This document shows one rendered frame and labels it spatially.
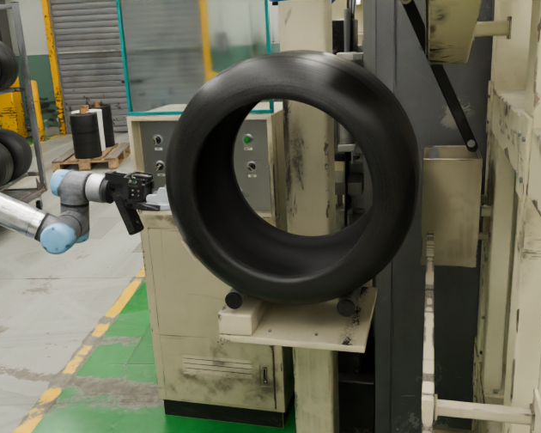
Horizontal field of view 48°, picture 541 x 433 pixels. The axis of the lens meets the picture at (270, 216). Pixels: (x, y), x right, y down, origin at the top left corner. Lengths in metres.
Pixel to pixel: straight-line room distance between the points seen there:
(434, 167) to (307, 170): 0.36
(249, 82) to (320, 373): 1.03
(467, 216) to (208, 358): 1.27
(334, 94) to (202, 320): 1.37
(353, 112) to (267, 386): 1.46
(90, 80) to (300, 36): 9.71
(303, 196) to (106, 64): 9.57
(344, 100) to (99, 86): 10.10
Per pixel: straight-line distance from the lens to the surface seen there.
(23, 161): 5.96
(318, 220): 1.79
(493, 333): 1.83
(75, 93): 11.46
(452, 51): 1.50
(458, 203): 1.67
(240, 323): 1.55
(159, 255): 2.39
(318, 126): 1.73
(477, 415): 1.00
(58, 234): 1.56
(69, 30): 11.40
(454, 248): 1.71
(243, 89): 1.34
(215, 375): 2.54
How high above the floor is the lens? 1.53
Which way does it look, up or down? 17 degrees down
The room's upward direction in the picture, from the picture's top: 3 degrees counter-clockwise
